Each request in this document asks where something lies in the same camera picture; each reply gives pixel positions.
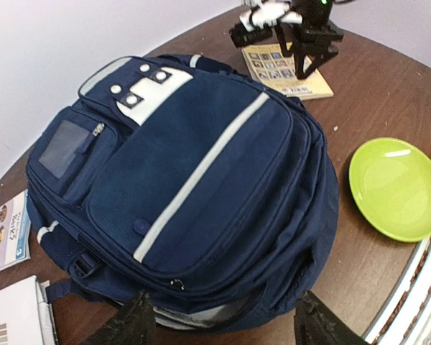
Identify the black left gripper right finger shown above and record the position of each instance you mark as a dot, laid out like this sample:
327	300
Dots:
315	323

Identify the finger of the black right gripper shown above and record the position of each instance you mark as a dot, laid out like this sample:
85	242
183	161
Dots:
302	72
286	37

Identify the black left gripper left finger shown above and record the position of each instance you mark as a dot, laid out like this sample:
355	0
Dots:
134	323

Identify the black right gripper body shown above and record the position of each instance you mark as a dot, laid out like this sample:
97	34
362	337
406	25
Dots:
316	41

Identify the yellow portrait grid booklet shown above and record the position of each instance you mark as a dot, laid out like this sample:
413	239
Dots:
267	65

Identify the white paperback book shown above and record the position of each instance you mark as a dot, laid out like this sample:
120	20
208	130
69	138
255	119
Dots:
26	315

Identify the navy blue student backpack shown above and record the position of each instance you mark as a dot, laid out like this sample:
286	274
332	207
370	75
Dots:
182	178

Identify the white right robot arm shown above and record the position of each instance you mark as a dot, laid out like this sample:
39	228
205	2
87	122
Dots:
315	14

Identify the green plastic plate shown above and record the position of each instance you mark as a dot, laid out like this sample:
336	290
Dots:
390	181

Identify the dog cover workbook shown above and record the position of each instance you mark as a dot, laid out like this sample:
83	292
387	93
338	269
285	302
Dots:
14	231

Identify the front aluminium rail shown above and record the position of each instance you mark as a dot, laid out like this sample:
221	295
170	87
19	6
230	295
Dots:
405	318

